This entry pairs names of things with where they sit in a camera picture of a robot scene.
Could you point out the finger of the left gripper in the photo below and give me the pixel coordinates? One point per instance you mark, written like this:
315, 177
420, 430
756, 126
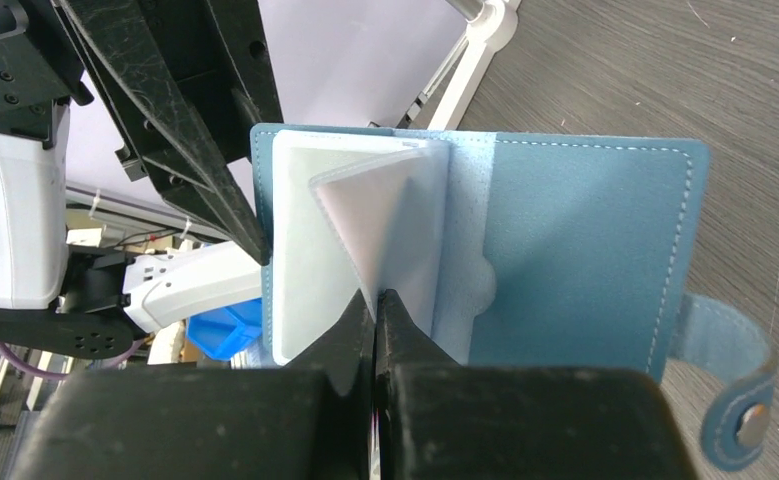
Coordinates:
243, 92

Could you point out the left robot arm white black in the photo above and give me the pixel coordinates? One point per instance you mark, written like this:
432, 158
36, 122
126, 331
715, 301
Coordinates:
90, 302

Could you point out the metal clothes rail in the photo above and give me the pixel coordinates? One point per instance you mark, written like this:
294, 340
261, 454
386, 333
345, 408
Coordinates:
490, 26

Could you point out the blue plastic bin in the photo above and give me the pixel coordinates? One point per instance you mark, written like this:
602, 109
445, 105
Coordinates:
224, 332

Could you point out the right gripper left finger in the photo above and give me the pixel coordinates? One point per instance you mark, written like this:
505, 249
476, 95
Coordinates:
309, 419

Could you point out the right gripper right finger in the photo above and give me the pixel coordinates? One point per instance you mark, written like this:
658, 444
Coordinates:
442, 420

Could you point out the blue card holder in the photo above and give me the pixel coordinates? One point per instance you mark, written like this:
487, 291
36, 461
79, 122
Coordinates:
509, 249

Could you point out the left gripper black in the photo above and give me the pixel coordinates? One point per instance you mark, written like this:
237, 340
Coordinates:
150, 62

